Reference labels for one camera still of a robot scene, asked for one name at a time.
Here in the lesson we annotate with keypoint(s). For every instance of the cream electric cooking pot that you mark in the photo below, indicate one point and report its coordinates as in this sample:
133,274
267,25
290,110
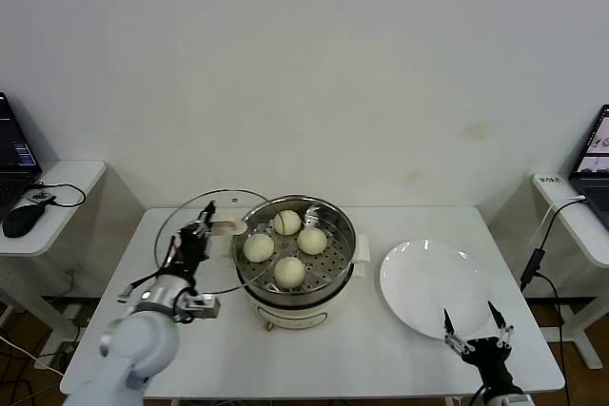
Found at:
290,316

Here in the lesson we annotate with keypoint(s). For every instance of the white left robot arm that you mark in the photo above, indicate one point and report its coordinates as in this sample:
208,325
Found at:
138,344

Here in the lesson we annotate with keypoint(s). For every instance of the white side table with label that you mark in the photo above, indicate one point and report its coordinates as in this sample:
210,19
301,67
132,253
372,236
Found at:
585,235

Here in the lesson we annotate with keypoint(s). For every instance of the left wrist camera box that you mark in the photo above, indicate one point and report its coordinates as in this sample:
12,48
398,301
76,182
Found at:
203,306

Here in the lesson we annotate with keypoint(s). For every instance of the white side table with mouse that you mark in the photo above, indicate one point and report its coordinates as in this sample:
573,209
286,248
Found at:
71,178

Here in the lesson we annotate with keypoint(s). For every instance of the black computer mouse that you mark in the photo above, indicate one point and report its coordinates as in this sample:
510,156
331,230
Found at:
23,221

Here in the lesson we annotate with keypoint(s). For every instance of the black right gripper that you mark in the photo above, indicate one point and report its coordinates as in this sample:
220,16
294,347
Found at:
492,358

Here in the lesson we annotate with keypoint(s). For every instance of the small printed label sticker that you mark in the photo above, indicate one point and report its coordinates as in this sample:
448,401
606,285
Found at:
550,180

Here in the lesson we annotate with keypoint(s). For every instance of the white steamed baozi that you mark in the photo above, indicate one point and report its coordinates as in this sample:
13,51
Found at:
289,273
259,248
287,223
311,240

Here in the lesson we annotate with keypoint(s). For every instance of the round glass pot lid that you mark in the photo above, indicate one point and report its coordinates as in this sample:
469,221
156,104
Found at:
226,226

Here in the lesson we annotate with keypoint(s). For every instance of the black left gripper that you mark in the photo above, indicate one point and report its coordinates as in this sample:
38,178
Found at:
190,251

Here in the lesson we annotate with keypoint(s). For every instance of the black laptop with dark screen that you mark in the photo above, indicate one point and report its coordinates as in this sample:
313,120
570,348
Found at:
14,149

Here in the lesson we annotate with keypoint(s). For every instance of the grey laptop with camera views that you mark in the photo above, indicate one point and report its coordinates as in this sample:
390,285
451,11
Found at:
595,154

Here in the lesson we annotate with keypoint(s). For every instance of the perforated steel steamer basket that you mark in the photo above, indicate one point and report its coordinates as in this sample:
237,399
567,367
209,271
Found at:
338,263

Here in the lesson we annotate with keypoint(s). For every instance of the white round plate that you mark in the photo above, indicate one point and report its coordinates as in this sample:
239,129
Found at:
423,287

